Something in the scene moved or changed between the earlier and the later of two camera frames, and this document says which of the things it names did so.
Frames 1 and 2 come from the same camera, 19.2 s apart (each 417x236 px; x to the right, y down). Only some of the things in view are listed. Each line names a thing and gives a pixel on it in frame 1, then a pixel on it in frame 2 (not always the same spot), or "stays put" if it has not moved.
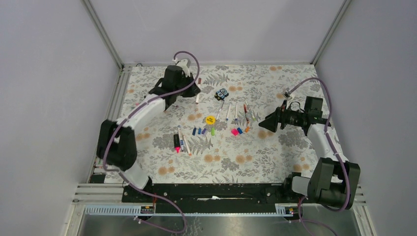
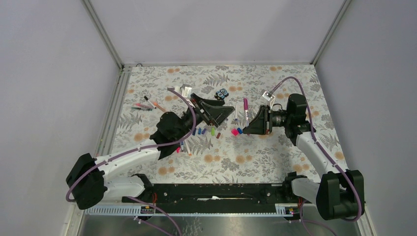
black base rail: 211,196 stays put
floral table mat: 215,137 stays put
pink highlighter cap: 234,132 stays put
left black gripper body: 186,81 to 199,105
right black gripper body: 288,117 to 267,120
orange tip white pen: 190,154 stays put
